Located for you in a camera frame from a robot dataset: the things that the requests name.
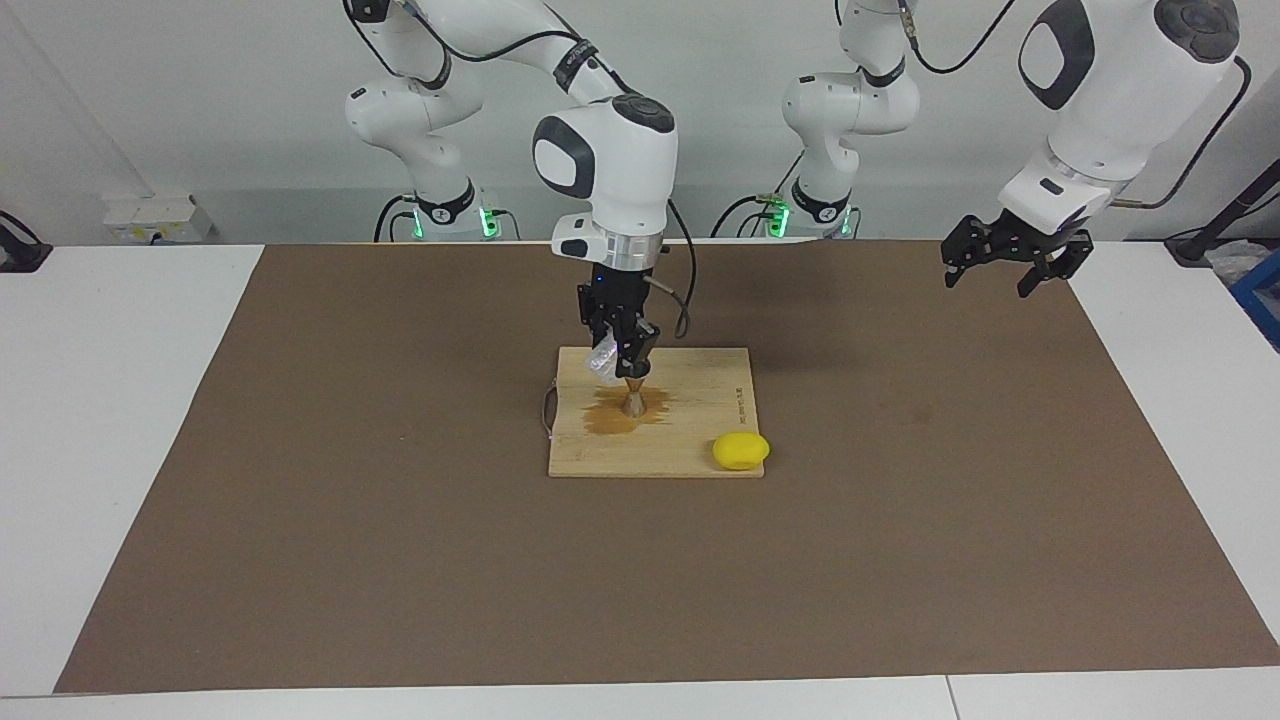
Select black stand pole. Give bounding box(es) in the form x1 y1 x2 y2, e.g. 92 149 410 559
1165 160 1280 266

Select wooden cutting board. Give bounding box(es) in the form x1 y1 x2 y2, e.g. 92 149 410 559
540 347 766 479

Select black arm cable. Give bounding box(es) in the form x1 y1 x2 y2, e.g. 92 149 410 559
900 0 1253 211
345 0 699 341

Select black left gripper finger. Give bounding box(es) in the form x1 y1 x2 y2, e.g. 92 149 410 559
941 215 1001 289
1017 232 1093 299

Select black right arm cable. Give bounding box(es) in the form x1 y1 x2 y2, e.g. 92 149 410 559
345 0 699 341

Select clear plastic bag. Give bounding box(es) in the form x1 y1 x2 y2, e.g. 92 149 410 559
1205 240 1271 286

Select black base cable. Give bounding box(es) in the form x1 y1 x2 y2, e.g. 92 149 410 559
712 150 806 239
375 195 416 243

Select yellow lemon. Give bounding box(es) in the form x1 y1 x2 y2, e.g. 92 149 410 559
712 432 772 472

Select white power box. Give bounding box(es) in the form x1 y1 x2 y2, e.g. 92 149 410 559
103 193 216 244

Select blue box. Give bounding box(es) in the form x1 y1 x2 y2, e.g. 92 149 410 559
1232 250 1280 351

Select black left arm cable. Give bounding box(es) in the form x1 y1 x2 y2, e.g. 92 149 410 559
900 0 1253 211

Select black clamp mount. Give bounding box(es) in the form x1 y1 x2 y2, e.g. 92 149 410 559
0 210 53 273

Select brown table mat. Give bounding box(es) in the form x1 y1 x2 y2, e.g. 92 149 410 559
53 240 1280 696

